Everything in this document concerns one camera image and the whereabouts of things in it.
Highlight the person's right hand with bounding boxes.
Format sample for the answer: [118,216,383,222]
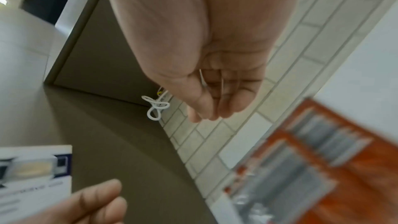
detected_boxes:
[102,0,305,123]

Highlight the person's left hand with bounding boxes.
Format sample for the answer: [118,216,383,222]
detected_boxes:
[0,178,128,224]

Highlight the white printed card box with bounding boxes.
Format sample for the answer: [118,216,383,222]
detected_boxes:
[0,145,73,219]

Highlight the thin white plastic ties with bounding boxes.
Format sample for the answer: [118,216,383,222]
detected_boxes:
[199,69,226,101]

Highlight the brown cardboard box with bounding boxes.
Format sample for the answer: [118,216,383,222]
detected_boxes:
[44,0,220,224]

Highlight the orange blister pack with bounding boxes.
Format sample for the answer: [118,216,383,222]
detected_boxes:
[214,129,341,224]
[280,97,398,224]

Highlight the white looped cord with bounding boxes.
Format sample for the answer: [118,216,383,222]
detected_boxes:
[141,90,171,121]

